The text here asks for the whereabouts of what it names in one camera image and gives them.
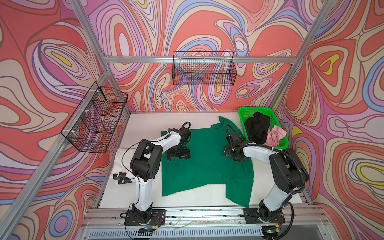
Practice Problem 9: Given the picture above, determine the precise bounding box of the black wire basket left wall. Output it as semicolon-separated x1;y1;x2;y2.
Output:
61;83;128;154

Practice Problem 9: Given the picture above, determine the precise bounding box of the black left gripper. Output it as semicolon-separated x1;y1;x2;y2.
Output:
168;146;192;161

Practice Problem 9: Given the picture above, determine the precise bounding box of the pink t shirt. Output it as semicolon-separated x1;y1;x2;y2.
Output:
265;126;287;147

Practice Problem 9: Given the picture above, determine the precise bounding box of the green plastic laundry basket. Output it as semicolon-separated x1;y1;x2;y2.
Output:
238;107;289;149

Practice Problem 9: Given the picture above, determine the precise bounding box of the black wire basket back wall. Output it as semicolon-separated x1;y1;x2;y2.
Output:
172;51;238;86

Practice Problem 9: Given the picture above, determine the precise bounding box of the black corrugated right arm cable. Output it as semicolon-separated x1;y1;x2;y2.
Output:
224;124;307;240

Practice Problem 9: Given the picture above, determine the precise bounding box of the black t shirt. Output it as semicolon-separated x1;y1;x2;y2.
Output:
245;112;271;144

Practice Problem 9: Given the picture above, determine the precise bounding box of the green t shirt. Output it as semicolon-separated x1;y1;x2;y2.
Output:
162;117;254;208

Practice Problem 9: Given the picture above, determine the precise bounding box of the aluminium frame profile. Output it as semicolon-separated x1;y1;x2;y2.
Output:
1;1;338;235

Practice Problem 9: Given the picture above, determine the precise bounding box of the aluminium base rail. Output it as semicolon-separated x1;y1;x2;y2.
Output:
75;205;337;240

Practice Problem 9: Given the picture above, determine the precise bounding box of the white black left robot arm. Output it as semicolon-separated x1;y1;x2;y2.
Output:
127;122;191;225

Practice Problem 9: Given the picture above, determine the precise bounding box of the black wire basket wall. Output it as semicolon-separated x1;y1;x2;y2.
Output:
172;51;238;86
61;83;128;154

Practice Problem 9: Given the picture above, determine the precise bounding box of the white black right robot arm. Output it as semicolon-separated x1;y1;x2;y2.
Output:
223;125;309;225

